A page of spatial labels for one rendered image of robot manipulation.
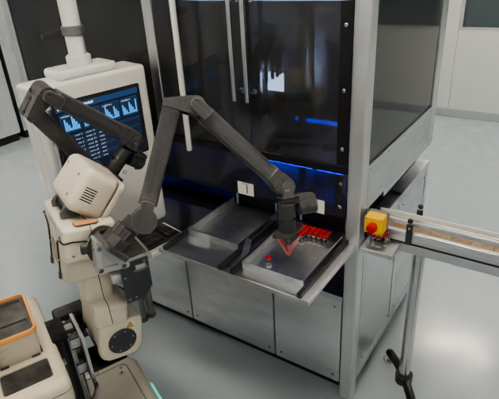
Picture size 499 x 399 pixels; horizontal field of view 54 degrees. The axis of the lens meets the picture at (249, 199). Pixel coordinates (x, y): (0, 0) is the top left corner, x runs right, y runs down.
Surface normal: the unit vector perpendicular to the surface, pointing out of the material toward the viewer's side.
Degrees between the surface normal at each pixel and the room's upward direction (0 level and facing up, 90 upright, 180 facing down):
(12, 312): 0
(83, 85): 90
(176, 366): 0
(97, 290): 90
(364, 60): 90
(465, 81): 90
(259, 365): 0
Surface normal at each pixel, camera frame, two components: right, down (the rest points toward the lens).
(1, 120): 0.83, 0.22
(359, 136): -0.55, 0.40
